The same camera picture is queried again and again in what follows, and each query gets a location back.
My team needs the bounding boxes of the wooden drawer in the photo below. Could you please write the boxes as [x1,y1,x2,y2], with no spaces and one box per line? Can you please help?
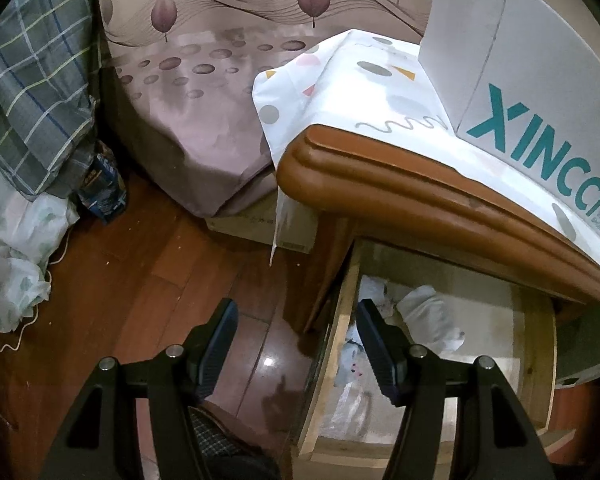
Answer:
[292,245,561,461]

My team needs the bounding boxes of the clear plastic bag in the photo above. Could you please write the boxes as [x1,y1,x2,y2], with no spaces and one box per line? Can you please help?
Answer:
[325,380,371,436]

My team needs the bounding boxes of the white shoe box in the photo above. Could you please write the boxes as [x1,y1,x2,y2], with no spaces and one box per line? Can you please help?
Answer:
[419,0,600,251]

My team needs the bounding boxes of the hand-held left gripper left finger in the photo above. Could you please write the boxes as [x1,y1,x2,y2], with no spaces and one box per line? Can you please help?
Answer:
[40,298,239,480]

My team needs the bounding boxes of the plaid slipper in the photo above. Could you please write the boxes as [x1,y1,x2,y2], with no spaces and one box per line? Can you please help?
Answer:
[190,407,241,456]

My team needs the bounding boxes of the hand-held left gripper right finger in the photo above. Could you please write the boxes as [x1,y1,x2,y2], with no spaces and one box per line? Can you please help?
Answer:
[356,300,551,480]

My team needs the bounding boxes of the tan cardboard box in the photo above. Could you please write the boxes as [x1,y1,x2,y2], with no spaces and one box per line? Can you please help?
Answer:
[205,195,321,256]

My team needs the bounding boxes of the white patterned cloth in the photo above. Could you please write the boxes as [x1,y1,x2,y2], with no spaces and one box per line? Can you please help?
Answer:
[252,30,600,323]

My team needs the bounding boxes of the wooden nightstand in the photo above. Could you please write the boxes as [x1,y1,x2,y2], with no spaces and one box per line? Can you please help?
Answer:
[276,124,600,333]

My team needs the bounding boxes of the grey plaid quilt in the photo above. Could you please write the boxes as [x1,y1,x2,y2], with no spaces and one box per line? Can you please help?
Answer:
[0,0,98,201]

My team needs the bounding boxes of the bed with leaf-print sheet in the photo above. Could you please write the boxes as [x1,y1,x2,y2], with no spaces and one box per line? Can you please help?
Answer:
[90,0,461,218]

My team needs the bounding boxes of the blue packet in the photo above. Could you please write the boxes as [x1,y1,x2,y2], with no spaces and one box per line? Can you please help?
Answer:
[76,142,128,223]

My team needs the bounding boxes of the white floral cloth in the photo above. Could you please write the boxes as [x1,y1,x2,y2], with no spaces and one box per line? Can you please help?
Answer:
[0,160,81,333]

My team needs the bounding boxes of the pale printed underwear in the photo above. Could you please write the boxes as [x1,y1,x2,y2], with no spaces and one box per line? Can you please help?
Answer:
[337,337,376,386]

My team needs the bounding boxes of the grey cardboard box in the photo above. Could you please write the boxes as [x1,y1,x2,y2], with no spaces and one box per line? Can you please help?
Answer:
[555,305,600,388]

